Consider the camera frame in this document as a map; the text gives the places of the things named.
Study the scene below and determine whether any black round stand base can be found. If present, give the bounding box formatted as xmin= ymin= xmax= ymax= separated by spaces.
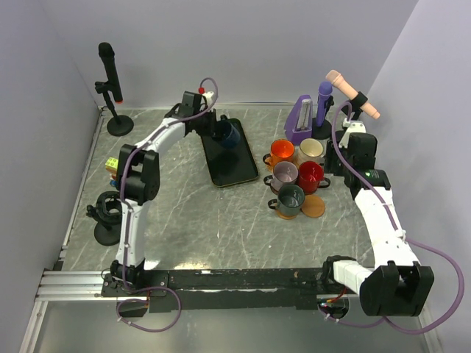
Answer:
xmin=86 ymin=191 xmax=122 ymax=246

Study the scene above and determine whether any purple microphone black stand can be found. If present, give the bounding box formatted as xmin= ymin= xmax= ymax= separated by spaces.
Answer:
xmin=311 ymin=96 xmax=334 ymax=140

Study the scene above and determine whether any black serving tray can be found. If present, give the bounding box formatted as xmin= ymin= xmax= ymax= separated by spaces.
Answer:
xmin=201 ymin=118 xmax=259 ymax=188

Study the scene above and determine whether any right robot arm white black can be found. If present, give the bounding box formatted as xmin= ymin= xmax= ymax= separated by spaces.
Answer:
xmin=321 ymin=131 xmax=434 ymax=316

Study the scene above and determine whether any cream mug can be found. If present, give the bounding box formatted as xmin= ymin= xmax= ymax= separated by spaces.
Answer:
xmin=296 ymin=138 xmax=324 ymax=165

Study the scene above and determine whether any purple cable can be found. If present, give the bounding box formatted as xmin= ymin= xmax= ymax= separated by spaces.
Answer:
xmin=318 ymin=101 xmax=465 ymax=335
xmin=116 ymin=76 xmax=219 ymax=335

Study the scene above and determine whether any blue mug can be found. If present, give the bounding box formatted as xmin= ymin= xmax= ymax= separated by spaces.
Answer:
xmin=212 ymin=115 xmax=241 ymax=149

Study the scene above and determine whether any purple metronome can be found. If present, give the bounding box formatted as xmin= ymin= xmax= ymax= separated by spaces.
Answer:
xmin=284 ymin=95 xmax=314 ymax=146

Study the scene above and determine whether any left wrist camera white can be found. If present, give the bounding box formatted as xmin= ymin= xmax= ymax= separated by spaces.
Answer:
xmin=198 ymin=87 xmax=216 ymax=107

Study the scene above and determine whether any left black microphone stand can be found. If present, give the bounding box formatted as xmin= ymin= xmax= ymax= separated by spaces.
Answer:
xmin=95 ymin=82 xmax=134 ymax=137

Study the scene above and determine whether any red mug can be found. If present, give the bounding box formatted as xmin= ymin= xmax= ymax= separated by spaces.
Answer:
xmin=297 ymin=161 xmax=331 ymax=194

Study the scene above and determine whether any light wood coaster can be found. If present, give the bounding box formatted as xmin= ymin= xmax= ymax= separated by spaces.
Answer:
xmin=301 ymin=194 xmax=325 ymax=218
xmin=276 ymin=210 xmax=297 ymax=220

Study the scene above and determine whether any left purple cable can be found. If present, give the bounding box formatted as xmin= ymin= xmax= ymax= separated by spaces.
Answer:
xmin=116 ymin=76 xmax=219 ymax=335

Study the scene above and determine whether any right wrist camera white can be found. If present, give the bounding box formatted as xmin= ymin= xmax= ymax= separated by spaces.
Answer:
xmin=339 ymin=118 xmax=366 ymax=149

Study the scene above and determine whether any orange mug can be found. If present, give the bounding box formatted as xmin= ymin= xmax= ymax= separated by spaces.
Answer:
xmin=263 ymin=139 xmax=295 ymax=170

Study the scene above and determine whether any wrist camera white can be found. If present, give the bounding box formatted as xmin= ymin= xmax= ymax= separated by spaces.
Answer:
xmin=198 ymin=87 xmax=216 ymax=107
xmin=339 ymin=118 xmax=366 ymax=149

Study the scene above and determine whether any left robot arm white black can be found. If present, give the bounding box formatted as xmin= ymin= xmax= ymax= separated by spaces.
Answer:
xmin=110 ymin=88 xmax=219 ymax=296

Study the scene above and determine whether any lilac mug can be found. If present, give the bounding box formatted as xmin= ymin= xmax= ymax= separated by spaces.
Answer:
xmin=263 ymin=161 xmax=299 ymax=191

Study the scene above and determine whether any dark green mug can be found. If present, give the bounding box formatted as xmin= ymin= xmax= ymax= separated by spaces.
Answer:
xmin=267 ymin=184 xmax=305 ymax=217

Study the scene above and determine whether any colourful toy block figure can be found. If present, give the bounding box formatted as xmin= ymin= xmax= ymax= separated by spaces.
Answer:
xmin=105 ymin=157 xmax=118 ymax=187

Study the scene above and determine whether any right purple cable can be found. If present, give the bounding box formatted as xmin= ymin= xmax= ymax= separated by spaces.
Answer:
xmin=318 ymin=101 xmax=465 ymax=335

